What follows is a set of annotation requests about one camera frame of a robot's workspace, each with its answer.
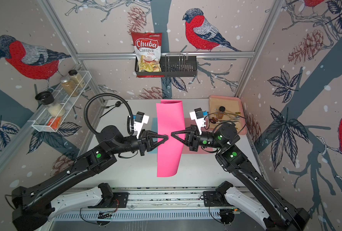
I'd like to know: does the silver spoon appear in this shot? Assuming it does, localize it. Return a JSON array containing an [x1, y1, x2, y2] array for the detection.
[[228, 116, 240, 121]]

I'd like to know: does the gold spoon cream handle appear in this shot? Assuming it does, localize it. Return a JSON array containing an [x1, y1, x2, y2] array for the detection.
[[226, 112, 241, 116]]

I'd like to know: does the tan spice bottle front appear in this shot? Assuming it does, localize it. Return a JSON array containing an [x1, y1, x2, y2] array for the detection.
[[60, 76, 79, 97]]

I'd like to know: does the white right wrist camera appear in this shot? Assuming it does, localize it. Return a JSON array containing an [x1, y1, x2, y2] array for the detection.
[[189, 108, 207, 135]]

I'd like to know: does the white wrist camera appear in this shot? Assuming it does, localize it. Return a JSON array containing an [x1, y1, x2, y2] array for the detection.
[[133, 112, 149, 138], [189, 108, 207, 135]]

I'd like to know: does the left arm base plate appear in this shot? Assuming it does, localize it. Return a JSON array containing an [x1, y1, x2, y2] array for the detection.
[[101, 192, 130, 208]]

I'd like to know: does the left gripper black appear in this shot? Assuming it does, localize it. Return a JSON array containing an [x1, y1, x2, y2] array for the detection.
[[110, 129, 167, 157]]

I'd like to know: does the black lid grinder jar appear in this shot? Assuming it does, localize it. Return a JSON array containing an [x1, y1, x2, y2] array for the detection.
[[35, 91, 66, 118]]

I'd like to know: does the red pepper spice jar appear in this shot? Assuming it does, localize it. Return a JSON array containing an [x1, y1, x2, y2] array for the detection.
[[217, 106, 225, 120]]

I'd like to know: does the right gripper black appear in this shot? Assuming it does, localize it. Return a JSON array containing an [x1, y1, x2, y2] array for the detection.
[[173, 126, 226, 155]]

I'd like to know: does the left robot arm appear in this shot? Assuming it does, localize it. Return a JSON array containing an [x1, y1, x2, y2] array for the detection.
[[11, 125, 168, 231]]

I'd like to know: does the pink plastic tray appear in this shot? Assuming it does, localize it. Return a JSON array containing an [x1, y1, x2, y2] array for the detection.
[[207, 95, 248, 135]]

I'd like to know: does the tan spice bottle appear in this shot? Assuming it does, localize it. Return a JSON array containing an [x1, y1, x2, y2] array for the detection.
[[60, 76, 79, 97], [69, 70, 86, 89]]

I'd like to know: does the tan spice bottle rear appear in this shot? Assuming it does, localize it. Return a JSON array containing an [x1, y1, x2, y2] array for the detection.
[[69, 70, 86, 89]]

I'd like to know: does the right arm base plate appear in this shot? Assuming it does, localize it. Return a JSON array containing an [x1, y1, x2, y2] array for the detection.
[[200, 191, 235, 207]]

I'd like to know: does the black wire wall basket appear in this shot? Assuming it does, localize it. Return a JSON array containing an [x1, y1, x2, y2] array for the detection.
[[134, 54, 197, 78]]

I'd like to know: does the clear acrylic wall shelf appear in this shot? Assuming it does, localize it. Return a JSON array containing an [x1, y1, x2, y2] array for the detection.
[[32, 71, 92, 132]]

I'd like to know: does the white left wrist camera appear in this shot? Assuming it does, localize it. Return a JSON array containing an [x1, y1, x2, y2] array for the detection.
[[133, 112, 149, 138]]

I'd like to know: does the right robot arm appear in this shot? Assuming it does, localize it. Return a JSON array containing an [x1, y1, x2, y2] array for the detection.
[[171, 123, 310, 231]]

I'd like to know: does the Chuba cassava chips bag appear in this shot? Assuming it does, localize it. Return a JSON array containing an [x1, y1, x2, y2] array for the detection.
[[131, 32, 162, 73]]

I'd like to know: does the light pink paper sheet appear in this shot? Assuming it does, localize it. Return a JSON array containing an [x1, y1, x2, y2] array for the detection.
[[182, 117, 214, 155]]

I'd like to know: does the black corrugated cable hose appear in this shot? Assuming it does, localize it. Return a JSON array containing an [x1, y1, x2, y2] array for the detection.
[[83, 93, 134, 135]]

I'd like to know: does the black spoon on table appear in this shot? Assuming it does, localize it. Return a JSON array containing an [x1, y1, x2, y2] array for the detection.
[[100, 101, 122, 118]]

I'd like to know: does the magenta paper sheet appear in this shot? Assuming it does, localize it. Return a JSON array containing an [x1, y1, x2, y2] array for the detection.
[[156, 100, 185, 178]]

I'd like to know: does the iridescent purple spoon front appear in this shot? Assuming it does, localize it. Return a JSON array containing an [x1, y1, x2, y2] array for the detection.
[[209, 117, 240, 130]]

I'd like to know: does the small red box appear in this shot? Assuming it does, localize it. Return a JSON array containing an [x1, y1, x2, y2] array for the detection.
[[47, 117, 62, 130]]

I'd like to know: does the light blue paper sheet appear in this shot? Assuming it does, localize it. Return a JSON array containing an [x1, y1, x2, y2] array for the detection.
[[148, 117, 158, 154]]

